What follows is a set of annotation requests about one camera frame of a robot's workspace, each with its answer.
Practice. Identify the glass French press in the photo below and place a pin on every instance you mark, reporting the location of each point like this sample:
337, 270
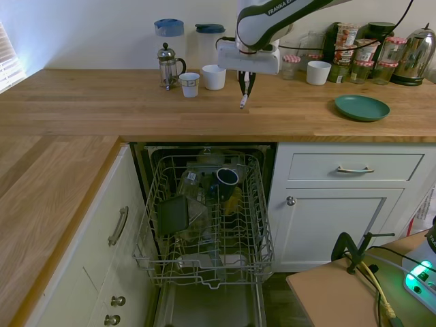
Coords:
168, 66

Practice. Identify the dark blue mug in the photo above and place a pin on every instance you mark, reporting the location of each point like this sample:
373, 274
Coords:
227, 182

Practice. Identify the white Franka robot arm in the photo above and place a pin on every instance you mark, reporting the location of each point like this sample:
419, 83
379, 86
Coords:
259, 20

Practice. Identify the printed yogurt pot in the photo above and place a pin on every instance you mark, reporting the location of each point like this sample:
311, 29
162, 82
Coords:
344, 54
347, 34

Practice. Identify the green plate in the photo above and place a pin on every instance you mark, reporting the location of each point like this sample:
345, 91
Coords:
361, 108

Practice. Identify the stainless steel electric kettle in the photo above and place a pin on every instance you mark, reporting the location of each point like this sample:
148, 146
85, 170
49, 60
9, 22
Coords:
417, 56

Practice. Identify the white plate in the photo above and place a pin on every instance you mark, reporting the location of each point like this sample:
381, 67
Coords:
235, 259

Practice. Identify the black table clamp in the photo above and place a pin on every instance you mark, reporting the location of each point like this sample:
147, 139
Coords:
344, 247

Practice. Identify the clear glass jar with label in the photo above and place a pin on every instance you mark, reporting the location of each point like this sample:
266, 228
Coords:
190, 184

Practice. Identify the green glass jar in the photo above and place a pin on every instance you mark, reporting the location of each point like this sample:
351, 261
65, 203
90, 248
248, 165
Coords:
339, 73

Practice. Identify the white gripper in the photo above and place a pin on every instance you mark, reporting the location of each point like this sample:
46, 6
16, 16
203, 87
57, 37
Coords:
250, 61

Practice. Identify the window blind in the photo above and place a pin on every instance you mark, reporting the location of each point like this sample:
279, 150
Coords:
8, 61

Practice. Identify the white box green light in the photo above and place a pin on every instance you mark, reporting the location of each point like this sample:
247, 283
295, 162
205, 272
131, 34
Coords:
420, 279

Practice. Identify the white drawer front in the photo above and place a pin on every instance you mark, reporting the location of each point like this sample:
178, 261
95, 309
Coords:
313, 168

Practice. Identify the empty clear glass jar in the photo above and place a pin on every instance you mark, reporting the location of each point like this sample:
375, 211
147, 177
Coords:
316, 41

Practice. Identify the plastic bag red print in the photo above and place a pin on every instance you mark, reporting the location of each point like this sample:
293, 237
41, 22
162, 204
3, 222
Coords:
424, 207

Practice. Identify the patterned white paper cup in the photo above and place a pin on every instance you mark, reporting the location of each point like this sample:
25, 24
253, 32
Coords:
189, 86

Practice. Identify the white cabinet door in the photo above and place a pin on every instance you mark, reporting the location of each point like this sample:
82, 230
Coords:
334, 228

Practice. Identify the black square container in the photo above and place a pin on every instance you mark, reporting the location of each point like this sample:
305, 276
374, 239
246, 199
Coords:
173, 215

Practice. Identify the open dishwasher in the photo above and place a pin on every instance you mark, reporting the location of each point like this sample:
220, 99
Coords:
211, 306

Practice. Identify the clear pitcher light blue lid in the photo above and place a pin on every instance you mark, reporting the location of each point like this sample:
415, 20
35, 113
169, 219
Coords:
169, 34

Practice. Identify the white ceramic cup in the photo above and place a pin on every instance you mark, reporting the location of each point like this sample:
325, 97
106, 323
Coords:
318, 73
213, 78

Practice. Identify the white printed plastic pot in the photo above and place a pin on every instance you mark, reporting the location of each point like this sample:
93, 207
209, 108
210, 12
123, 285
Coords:
367, 50

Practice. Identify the round metal door knob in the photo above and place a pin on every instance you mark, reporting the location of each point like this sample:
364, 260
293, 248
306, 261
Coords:
290, 201

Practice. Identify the yellow plastic item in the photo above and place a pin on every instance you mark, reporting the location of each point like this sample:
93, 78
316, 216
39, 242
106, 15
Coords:
233, 202

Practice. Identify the black round appliance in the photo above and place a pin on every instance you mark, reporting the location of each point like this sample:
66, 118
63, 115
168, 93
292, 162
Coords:
381, 30

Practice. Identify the round metal drawer knob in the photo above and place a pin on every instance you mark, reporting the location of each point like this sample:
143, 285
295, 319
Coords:
118, 301
112, 319

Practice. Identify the clear plastic container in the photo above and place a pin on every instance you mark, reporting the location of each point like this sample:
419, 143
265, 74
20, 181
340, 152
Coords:
199, 218

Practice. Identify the glass jar red gingham lid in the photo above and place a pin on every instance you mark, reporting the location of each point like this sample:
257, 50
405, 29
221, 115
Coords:
361, 72
395, 49
291, 66
311, 58
384, 73

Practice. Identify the clear pitcher dark teal lid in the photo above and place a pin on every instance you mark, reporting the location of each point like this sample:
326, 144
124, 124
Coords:
207, 41

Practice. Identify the dark tall bottle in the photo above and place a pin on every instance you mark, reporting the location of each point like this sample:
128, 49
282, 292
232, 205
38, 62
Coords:
330, 41

